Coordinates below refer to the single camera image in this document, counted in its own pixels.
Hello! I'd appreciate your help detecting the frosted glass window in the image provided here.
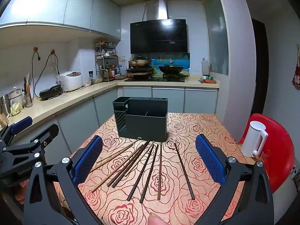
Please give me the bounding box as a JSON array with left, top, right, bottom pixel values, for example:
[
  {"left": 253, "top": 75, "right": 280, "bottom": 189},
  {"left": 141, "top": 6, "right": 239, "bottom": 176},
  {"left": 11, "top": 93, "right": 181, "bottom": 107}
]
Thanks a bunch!
[{"left": 203, "top": 0, "right": 229, "bottom": 77}]

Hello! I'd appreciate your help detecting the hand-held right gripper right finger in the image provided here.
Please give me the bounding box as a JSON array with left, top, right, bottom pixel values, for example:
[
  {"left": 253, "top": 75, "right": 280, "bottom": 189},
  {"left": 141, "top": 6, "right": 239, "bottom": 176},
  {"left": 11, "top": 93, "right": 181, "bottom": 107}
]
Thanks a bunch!
[{"left": 195, "top": 133, "right": 275, "bottom": 225}]

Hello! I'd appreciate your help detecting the beige countertop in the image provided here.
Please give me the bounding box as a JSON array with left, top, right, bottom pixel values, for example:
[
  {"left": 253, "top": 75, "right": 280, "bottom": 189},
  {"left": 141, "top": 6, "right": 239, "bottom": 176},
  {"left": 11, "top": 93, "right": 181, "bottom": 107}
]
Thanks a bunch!
[{"left": 0, "top": 75, "right": 220, "bottom": 133}]

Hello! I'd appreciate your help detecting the black chopstick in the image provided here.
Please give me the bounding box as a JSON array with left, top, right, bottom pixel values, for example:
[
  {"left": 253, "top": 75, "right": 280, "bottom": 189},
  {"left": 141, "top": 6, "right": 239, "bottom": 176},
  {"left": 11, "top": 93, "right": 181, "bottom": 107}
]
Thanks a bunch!
[{"left": 173, "top": 143, "right": 195, "bottom": 200}]

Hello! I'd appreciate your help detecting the red plastic chair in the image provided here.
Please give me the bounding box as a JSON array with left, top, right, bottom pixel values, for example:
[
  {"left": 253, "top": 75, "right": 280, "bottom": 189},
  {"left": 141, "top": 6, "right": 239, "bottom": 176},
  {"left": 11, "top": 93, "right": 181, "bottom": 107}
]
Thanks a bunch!
[{"left": 237, "top": 113, "right": 296, "bottom": 193}]

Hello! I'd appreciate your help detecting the black countertop appliance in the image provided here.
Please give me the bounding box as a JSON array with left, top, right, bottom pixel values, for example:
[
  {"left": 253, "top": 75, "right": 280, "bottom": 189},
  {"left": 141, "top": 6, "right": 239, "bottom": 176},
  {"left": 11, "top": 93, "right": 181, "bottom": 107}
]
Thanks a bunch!
[{"left": 39, "top": 85, "right": 63, "bottom": 100}]

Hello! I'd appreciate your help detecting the black power cable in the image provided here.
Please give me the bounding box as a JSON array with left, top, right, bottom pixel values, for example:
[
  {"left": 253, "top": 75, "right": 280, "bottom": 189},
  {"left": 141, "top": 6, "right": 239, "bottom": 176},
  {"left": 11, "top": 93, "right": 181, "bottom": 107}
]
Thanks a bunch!
[
  {"left": 32, "top": 50, "right": 41, "bottom": 99},
  {"left": 35, "top": 53, "right": 59, "bottom": 98}
]

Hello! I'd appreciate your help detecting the clear plastic bottle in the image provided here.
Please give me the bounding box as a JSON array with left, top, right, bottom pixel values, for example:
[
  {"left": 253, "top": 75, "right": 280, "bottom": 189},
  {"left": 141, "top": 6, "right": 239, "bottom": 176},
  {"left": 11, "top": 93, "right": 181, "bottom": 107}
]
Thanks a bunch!
[{"left": 201, "top": 58, "right": 210, "bottom": 76}]

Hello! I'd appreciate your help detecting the pale leafy vegetable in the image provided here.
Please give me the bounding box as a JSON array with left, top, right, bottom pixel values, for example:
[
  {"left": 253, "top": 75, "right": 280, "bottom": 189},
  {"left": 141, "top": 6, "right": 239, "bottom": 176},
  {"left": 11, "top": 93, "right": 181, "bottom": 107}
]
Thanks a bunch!
[{"left": 10, "top": 102, "right": 24, "bottom": 117}]

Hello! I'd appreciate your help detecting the gas stove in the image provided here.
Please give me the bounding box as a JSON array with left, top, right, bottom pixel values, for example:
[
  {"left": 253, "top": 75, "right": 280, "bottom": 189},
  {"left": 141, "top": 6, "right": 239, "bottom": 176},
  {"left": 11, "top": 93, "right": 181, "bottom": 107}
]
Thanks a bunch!
[{"left": 124, "top": 73, "right": 186, "bottom": 83}]

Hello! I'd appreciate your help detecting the black range hood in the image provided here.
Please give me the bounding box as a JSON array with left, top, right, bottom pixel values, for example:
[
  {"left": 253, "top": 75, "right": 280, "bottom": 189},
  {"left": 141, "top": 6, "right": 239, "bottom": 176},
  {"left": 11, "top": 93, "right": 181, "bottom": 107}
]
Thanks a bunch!
[{"left": 130, "top": 0, "right": 189, "bottom": 54}]

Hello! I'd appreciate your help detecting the reddish brown chopstick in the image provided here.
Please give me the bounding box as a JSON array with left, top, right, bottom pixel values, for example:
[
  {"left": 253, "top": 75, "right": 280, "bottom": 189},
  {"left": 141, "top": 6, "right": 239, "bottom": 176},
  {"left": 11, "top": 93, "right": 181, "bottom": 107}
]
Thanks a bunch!
[{"left": 157, "top": 142, "right": 163, "bottom": 200}]

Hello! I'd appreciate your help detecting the steel pot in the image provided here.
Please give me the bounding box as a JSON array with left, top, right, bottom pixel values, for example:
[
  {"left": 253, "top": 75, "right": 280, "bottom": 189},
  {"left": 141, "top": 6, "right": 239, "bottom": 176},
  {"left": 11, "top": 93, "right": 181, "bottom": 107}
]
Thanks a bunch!
[{"left": 8, "top": 86, "right": 24, "bottom": 106}]

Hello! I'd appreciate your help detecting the grey wall cabinet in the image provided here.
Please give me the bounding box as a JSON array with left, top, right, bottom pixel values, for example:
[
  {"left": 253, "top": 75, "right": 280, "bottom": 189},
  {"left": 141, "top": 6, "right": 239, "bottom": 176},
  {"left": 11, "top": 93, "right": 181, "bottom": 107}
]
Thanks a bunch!
[{"left": 0, "top": 0, "right": 121, "bottom": 41}]

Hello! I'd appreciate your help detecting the rose pattern tablecloth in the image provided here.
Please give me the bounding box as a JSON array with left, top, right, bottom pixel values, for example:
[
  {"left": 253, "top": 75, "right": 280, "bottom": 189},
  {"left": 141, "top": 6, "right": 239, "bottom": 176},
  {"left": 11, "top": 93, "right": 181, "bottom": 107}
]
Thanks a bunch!
[{"left": 53, "top": 112, "right": 249, "bottom": 225}]

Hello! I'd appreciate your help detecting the dark grey utensil holder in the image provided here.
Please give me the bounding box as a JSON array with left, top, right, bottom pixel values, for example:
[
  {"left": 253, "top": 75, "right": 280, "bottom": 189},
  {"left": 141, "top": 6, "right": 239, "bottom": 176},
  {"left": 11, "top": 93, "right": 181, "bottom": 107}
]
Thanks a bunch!
[{"left": 112, "top": 97, "right": 168, "bottom": 143}]

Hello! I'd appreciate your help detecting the metal spice rack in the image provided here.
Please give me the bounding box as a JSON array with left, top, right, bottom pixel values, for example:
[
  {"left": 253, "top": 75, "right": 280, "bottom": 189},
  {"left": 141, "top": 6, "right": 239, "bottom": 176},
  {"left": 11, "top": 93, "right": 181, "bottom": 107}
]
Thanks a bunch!
[{"left": 95, "top": 41, "right": 119, "bottom": 82}]

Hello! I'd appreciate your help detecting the cup of kitchen utensils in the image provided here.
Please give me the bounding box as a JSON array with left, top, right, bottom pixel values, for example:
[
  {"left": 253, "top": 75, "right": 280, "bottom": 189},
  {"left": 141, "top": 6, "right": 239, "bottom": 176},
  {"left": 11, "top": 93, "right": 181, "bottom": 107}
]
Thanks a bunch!
[{"left": 23, "top": 73, "right": 33, "bottom": 108}]

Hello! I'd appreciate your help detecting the blue splash guard sheet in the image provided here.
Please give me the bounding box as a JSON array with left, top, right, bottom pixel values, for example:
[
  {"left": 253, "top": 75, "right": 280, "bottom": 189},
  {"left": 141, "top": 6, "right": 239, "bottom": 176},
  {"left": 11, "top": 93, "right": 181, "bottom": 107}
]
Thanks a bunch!
[{"left": 150, "top": 53, "right": 190, "bottom": 72}]

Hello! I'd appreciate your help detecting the white rice cooker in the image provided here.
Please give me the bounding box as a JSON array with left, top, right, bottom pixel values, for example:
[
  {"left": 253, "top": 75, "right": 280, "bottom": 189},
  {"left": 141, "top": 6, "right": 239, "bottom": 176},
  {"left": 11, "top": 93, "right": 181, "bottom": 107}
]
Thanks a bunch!
[{"left": 58, "top": 71, "right": 83, "bottom": 92}]

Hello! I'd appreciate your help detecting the black wok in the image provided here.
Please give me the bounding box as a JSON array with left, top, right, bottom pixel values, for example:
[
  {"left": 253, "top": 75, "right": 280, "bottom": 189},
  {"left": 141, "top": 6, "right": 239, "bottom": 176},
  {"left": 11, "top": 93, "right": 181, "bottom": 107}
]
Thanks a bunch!
[{"left": 159, "top": 65, "right": 184, "bottom": 74}]

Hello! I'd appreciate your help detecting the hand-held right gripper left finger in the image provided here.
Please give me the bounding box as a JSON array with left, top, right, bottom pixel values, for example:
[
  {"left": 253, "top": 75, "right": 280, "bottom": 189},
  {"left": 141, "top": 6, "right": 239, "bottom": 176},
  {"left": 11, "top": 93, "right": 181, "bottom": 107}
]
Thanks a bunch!
[{"left": 23, "top": 135, "right": 104, "bottom": 225}]

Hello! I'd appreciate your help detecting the red hanging bag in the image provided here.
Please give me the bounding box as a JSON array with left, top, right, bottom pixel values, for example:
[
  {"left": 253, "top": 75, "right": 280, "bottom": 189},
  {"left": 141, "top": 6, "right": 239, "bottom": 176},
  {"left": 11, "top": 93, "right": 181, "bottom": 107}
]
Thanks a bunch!
[{"left": 292, "top": 44, "right": 300, "bottom": 89}]

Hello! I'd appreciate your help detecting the dark brown chopstick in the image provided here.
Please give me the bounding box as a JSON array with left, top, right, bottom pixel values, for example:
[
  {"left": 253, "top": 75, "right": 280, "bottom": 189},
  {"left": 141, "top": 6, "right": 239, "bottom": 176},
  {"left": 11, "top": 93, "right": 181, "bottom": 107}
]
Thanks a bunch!
[
  {"left": 107, "top": 141, "right": 149, "bottom": 187},
  {"left": 140, "top": 145, "right": 160, "bottom": 203},
  {"left": 127, "top": 144, "right": 158, "bottom": 201},
  {"left": 112, "top": 142, "right": 150, "bottom": 188}
]

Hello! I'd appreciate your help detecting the black induction cooker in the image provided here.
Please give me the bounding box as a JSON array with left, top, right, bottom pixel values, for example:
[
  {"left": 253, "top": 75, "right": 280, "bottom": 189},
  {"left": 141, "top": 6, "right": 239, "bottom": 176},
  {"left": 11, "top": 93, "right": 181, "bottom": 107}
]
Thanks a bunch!
[{"left": 126, "top": 67, "right": 153, "bottom": 75}]

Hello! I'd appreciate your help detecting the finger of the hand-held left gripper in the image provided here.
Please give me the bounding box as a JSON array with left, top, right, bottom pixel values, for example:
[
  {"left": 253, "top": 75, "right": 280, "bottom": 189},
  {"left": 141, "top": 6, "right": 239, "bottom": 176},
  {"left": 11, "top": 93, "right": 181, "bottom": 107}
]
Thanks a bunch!
[
  {"left": 5, "top": 123, "right": 59, "bottom": 163},
  {"left": 0, "top": 116, "right": 33, "bottom": 146}
]

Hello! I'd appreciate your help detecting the person's right hand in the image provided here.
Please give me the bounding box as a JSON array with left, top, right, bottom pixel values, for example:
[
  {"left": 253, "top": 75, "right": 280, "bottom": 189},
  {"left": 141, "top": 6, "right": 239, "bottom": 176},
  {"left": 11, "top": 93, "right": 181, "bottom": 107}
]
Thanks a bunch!
[{"left": 143, "top": 212, "right": 168, "bottom": 225}]

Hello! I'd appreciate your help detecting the light wooden chopstick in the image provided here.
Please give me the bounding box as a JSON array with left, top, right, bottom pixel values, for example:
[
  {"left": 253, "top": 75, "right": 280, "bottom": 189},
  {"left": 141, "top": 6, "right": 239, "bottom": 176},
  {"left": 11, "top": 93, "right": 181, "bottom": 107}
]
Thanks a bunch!
[
  {"left": 90, "top": 145, "right": 134, "bottom": 173},
  {"left": 96, "top": 140, "right": 140, "bottom": 164},
  {"left": 91, "top": 145, "right": 144, "bottom": 193},
  {"left": 124, "top": 141, "right": 155, "bottom": 177}
]

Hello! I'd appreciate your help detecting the brass coloured wok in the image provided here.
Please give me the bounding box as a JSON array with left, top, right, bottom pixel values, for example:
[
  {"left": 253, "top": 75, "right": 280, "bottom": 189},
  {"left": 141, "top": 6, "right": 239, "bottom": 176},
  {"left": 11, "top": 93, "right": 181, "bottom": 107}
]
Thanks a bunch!
[{"left": 128, "top": 56, "right": 152, "bottom": 67}]

